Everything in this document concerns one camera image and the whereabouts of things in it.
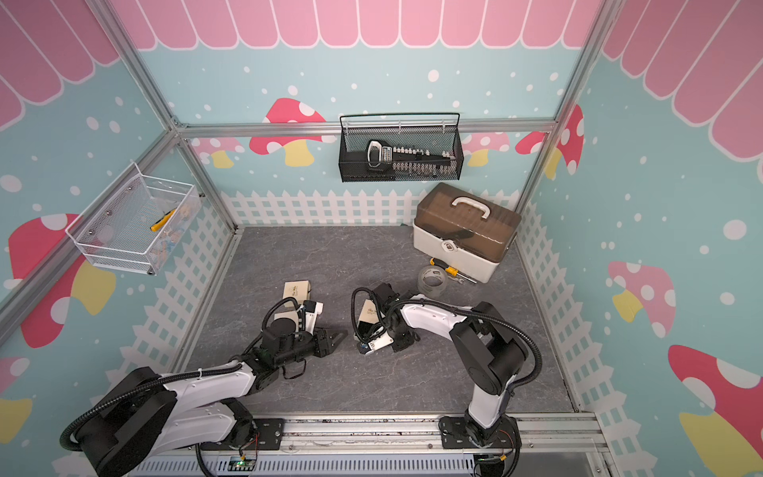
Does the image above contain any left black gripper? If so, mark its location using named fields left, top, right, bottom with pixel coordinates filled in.
left=276, top=327, right=349, bottom=368

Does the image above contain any cream tan-drawer jewelry box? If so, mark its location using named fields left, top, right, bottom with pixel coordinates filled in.
left=282, top=297, right=303, bottom=321

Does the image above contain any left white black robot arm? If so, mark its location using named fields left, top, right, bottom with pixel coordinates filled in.
left=59, top=298, right=348, bottom=476

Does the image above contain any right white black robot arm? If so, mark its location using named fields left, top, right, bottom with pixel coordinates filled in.
left=350, top=283, right=542, bottom=448

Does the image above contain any clear tape roll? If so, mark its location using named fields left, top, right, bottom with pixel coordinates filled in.
left=417, top=266, right=448, bottom=299

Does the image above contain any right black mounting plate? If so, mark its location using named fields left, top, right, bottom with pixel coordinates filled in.
left=438, top=417, right=523, bottom=450

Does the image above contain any black mounting plate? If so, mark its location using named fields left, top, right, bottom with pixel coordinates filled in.
left=201, top=419, right=285, bottom=451
left=438, top=417, right=523, bottom=450

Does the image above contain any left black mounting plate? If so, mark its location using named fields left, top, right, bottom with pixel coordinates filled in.
left=201, top=419, right=285, bottom=451

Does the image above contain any brown lid white toolbox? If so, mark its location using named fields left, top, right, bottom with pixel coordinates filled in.
left=413, top=183, right=522, bottom=283

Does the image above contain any small green circuit board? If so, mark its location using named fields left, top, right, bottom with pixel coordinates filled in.
left=228, top=456, right=258, bottom=472

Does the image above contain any black socket bit set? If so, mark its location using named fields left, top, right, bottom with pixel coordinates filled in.
left=366, top=140, right=460, bottom=180

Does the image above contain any yellow black utility knife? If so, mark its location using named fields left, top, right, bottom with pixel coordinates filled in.
left=150, top=209, right=176, bottom=233

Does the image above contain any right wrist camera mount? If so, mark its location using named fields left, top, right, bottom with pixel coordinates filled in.
left=357, top=332, right=393, bottom=355

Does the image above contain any black wire wall basket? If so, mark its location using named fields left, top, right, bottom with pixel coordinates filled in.
left=339, top=112, right=464, bottom=182

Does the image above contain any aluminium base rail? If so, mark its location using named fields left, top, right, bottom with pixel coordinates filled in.
left=133, top=413, right=619, bottom=476

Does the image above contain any white wire wall basket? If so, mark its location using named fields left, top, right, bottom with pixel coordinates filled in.
left=66, top=163, right=202, bottom=275

